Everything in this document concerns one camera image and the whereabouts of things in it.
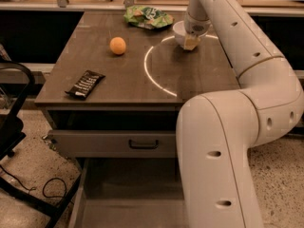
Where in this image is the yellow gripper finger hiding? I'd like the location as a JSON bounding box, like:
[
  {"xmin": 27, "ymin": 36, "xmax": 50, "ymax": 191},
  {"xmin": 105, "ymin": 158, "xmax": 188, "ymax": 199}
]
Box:
[{"xmin": 183, "ymin": 33, "xmax": 200, "ymax": 50}]

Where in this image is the upper drawer with handle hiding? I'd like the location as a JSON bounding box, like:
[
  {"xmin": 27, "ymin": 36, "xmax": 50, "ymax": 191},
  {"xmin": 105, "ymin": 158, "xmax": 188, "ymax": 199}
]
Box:
[{"xmin": 48, "ymin": 130, "xmax": 176, "ymax": 158}]

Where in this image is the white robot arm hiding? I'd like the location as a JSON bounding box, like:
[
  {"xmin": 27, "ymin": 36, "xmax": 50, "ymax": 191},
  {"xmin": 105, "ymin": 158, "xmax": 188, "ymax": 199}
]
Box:
[{"xmin": 176, "ymin": 0, "xmax": 304, "ymax": 228}]

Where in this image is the grey drawer cabinet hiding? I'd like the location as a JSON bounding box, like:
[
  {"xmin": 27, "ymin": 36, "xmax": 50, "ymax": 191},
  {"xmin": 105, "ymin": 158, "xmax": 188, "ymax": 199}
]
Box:
[{"xmin": 33, "ymin": 10, "xmax": 241, "ymax": 228}]

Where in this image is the white bowl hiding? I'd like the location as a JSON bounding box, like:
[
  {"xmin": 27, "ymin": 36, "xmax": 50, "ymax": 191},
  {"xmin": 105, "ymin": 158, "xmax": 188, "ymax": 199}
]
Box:
[{"xmin": 173, "ymin": 21, "xmax": 187, "ymax": 50}]

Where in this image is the open bottom drawer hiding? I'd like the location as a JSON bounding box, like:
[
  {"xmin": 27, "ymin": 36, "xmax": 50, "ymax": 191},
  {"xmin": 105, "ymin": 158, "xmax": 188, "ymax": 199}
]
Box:
[{"xmin": 68, "ymin": 158, "xmax": 188, "ymax": 228}]

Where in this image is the orange fruit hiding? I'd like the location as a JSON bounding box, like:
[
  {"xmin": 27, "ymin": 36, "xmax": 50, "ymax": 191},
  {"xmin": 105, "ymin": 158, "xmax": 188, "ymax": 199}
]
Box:
[{"xmin": 109, "ymin": 37, "xmax": 126, "ymax": 55}]

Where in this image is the black rxbar chocolate bar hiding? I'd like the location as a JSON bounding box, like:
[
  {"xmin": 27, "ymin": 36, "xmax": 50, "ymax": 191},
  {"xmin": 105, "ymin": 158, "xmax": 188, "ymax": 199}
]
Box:
[{"xmin": 66, "ymin": 70, "xmax": 105, "ymax": 100}]

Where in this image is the green chip bag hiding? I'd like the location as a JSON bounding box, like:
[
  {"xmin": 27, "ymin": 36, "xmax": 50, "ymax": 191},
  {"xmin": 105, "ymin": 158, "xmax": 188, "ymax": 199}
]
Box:
[{"xmin": 123, "ymin": 5, "xmax": 174, "ymax": 29}]

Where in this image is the black floor cable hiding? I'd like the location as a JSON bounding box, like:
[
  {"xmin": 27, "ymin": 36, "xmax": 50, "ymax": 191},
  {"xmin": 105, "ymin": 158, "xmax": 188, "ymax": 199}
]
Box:
[{"xmin": 0, "ymin": 164, "xmax": 68, "ymax": 200}]

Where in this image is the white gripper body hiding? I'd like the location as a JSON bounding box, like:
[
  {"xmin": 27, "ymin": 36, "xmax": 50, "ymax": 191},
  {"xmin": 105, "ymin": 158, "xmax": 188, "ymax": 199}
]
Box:
[{"xmin": 184, "ymin": 13, "xmax": 211, "ymax": 36}]

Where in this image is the black chair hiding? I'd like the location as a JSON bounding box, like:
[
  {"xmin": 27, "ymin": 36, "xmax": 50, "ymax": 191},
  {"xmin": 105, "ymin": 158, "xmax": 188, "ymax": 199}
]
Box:
[{"xmin": 0, "ymin": 47, "xmax": 81, "ymax": 228}]

